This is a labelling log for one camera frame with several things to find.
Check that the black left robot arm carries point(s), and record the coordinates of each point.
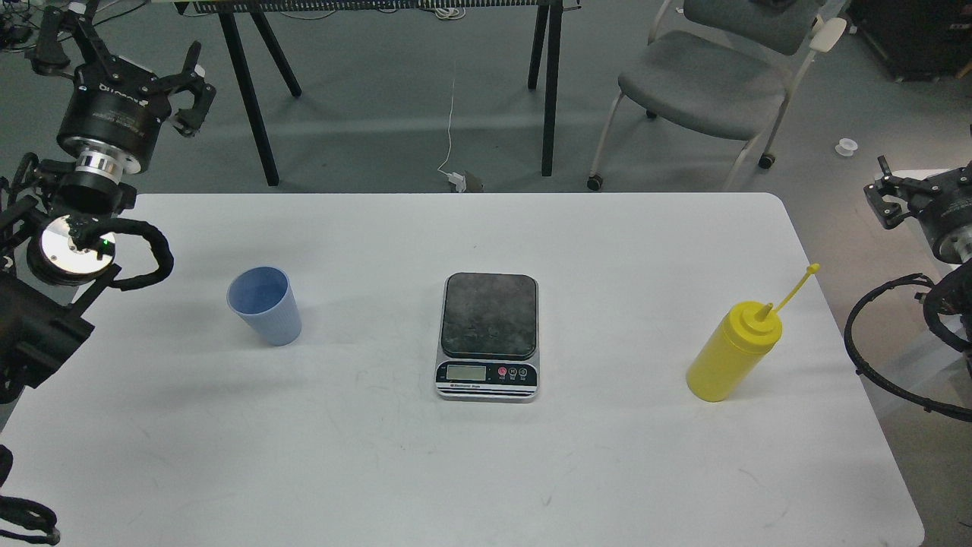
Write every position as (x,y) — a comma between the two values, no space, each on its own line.
(64,240)

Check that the black trestle table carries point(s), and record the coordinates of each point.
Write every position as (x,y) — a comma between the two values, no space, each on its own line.
(390,62)

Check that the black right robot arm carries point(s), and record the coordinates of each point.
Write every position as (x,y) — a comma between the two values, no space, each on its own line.
(945,307)

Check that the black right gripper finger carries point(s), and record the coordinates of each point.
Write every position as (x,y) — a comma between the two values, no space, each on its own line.
(889,196)

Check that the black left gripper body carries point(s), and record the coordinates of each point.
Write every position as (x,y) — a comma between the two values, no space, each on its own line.
(114,113)

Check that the blue ribbed plastic cup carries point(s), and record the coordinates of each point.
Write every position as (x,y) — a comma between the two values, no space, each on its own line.
(263,297)

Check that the digital kitchen scale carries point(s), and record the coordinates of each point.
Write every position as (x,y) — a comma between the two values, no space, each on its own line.
(488,348)

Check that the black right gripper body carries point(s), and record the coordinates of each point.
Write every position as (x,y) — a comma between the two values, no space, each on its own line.
(945,216)

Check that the small white spool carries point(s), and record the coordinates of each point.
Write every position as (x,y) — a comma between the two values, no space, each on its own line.
(846,147)

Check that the yellow squeeze bottle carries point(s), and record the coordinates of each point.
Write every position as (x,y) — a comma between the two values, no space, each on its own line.
(744,336)

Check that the black cabinet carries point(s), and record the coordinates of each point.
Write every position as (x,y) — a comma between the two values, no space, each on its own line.
(916,41)

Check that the grey office chair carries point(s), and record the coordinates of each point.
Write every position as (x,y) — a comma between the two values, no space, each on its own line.
(717,89)

